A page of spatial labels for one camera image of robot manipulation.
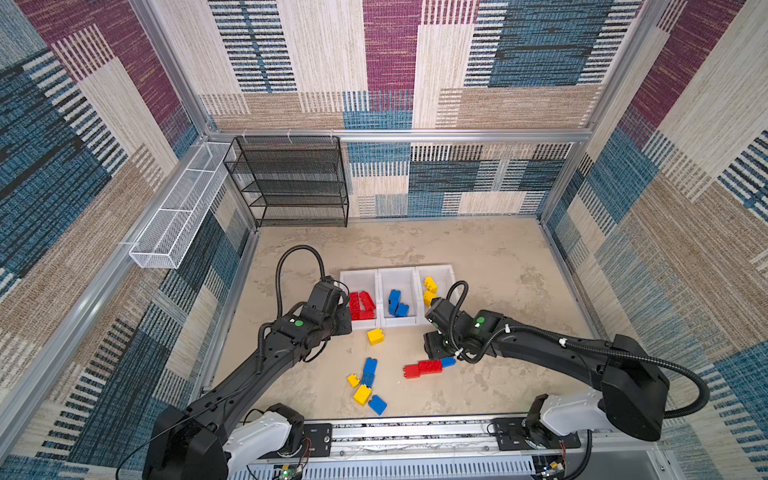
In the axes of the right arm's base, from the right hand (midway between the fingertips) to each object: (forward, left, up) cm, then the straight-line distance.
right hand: (438, 350), depth 82 cm
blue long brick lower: (-3, +19, -6) cm, 20 cm away
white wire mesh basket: (+32, +81, +13) cm, 88 cm away
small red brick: (+14, +20, -5) cm, 25 cm away
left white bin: (+23, +21, 0) cm, 31 cm away
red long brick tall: (+16, +23, -2) cm, 28 cm away
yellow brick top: (+6, +17, -3) cm, 19 cm away
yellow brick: (+23, -1, -3) cm, 23 cm away
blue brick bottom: (-12, +17, -5) cm, 21 cm away
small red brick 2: (-4, +7, -5) cm, 10 cm away
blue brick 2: (+14, +9, -3) cm, 17 cm away
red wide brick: (-3, +2, -3) cm, 5 cm away
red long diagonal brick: (+17, +20, -2) cm, 26 cm away
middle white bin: (+26, +8, -5) cm, 28 cm away
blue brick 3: (-3, -2, 0) cm, 4 cm away
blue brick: (+17, +11, -2) cm, 21 cm away
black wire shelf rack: (+60, +47, +12) cm, 77 cm away
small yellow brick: (-6, +23, -4) cm, 24 cm away
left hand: (+9, +25, +7) cm, 27 cm away
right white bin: (+26, -5, -2) cm, 26 cm away
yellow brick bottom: (-10, +20, -3) cm, 23 cm away
